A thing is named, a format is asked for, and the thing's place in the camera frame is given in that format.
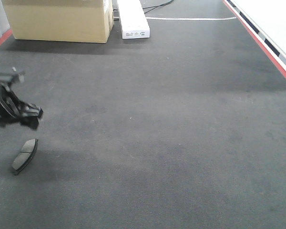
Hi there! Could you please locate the black cable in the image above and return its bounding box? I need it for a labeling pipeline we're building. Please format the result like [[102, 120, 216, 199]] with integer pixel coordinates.
[[112, 0, 174, 14]]

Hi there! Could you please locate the cardboard box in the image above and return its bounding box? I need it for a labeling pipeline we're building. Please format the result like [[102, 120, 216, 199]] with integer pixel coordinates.
[[2, 0, 114, 43]]

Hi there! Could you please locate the long white box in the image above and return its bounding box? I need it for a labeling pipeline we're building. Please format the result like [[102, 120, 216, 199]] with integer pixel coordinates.
[[117, 0, 150, 40]]

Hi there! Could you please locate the dark conveyor belt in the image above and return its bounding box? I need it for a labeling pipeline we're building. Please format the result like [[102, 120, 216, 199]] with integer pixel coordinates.
[[0, 0, 286, 229]]

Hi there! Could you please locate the conveyor side rail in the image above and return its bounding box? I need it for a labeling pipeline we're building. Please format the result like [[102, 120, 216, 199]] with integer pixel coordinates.
[[223, 0, 286, 79]]

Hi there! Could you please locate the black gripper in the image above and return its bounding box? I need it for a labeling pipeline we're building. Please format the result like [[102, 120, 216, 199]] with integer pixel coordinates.
[[0, 67, 43, 130]]

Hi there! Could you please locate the brake pad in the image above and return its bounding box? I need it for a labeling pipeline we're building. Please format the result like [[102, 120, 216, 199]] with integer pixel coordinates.
[[11, 138, 39, 176]]

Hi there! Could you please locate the white chain strip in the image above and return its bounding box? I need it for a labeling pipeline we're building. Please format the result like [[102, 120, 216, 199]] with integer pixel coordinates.
[[146, 17, 237, 21]]

